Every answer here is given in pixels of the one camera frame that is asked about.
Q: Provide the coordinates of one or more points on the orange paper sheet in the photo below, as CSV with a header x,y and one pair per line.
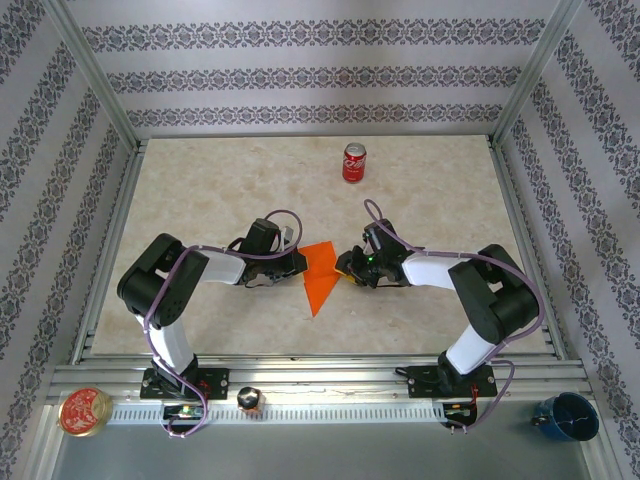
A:
x,y
320,280

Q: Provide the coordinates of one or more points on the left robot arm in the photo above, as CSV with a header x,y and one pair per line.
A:
x,y
160,285

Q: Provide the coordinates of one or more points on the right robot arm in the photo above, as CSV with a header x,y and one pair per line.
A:
x,y
500,300

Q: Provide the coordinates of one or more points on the red soda can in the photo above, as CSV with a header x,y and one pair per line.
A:
x,y
354,167

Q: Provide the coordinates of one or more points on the small dark brown knob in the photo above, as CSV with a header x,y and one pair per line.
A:
x,y
249,399

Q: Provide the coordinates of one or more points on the small circuit board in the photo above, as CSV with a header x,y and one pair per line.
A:
x,y
184,412
459,410

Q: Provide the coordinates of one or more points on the blue enamel mug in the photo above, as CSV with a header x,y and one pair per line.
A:
x,y
567,417

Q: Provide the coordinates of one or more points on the round gold red tin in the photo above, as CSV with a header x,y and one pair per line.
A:
x,y
82,412

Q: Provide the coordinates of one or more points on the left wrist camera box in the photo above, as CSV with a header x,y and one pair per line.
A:
x,y
287,237

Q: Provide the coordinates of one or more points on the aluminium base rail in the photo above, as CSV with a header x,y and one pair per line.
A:
x,y
325,377

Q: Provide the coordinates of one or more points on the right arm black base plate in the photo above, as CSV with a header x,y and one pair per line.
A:
x,y
422,382

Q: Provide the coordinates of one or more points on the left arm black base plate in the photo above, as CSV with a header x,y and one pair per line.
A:
x,y
215,382

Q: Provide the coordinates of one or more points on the aluminium side rail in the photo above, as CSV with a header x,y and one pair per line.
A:
x,y
530,250
107,250

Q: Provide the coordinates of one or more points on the aluminium frame post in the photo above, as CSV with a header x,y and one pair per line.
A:
x,y
90,70
535,70

